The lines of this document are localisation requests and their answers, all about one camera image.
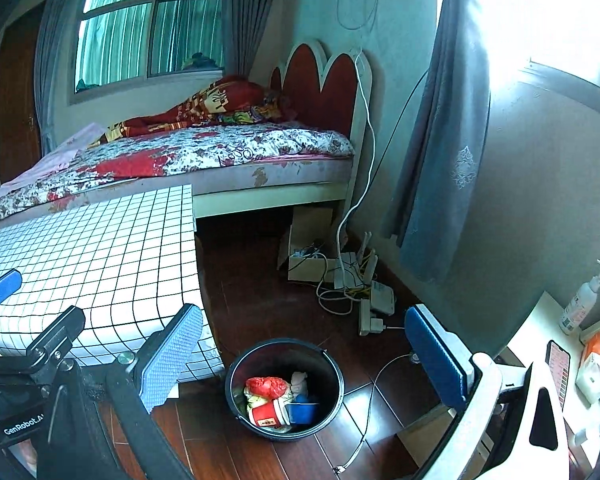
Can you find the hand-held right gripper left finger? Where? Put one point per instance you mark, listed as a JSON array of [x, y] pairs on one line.
[[172, 355]]

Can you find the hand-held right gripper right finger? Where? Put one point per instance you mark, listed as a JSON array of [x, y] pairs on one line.
[[435, 355]]

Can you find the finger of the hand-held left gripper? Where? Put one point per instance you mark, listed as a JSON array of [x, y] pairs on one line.
[[57, 332], [0, 290]]

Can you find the red plastic bag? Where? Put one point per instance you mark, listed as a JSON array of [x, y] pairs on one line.
[[267, 387]]

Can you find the red paper cup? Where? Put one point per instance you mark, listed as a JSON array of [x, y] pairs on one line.
[[267, 412]]

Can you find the black bucket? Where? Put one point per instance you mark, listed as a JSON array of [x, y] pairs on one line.
[[325, 380]]

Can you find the white tissue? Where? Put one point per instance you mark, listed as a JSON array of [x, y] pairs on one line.
[[298, 382]]

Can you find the plain blue paper cup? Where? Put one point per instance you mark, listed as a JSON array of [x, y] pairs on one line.
[[302, 412]]

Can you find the person's left hand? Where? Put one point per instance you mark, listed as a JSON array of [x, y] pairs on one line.
[[26, 452]]

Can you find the white power strip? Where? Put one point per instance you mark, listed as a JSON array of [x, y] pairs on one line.
[[367, 317]]

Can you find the white adapter box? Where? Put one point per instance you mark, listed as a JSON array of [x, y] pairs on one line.
[[382, 297]]

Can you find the table with checked white cloth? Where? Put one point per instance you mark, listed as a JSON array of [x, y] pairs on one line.
[[120, 260]]

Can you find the white desk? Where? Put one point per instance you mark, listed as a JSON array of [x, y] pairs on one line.
[[535, 340]]

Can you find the white router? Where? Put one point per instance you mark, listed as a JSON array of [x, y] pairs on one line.
[[350, 270]]

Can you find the smartphone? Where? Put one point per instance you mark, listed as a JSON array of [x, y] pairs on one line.
[[559, 375]]

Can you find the white pump bottle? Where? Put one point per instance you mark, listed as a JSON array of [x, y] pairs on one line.
[[577, 310]]

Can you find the pink cloth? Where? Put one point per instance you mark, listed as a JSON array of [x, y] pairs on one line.
[[65, 152]]

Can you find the orange white tissue pack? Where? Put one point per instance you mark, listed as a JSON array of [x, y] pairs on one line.
[[595, 375]]

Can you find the white tube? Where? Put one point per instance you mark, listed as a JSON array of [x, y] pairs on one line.
[[592, 435]]

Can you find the brown wooden door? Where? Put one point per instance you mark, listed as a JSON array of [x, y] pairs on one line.
[[17, 110]]

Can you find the cardboard box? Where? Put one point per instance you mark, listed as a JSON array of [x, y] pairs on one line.
[[310, 220]]

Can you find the bed with red headboard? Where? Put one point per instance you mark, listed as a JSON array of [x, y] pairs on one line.
[[280, 195]]

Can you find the blue embroidered curtain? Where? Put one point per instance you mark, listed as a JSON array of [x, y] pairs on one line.
[[445, 160]]

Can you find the grey curtain beside door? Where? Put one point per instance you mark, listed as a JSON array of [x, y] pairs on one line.
[[47, 85]]

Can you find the floral bedsheet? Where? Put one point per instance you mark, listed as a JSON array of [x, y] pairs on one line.
[[230, 147]]

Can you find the red printed blanket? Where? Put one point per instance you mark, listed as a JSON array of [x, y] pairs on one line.
[[215, 97]]

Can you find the window with green curtain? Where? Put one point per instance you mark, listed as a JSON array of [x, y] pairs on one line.
[[120, 35]]

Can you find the dark clothes on windowsill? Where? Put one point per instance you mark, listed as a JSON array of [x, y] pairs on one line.
[[199, 61]]

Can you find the grey curtain beside headboard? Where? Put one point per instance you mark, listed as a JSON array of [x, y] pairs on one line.
[[250, 10]]

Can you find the bright window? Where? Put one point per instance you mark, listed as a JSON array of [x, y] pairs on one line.
[[555, 20]]

